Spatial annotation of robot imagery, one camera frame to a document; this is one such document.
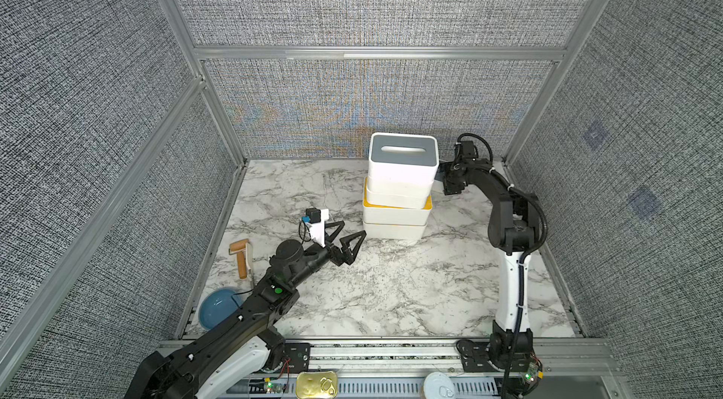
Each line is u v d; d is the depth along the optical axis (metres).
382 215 0.83
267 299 0.57
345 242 0.64
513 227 0.63
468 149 0.88
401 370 0.73
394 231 0.91
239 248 0.92
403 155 0.76
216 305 0.82
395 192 0.76
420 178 0.73
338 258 0.65
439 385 0.65
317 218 0.65
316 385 0.66
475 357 0.73
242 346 0.55
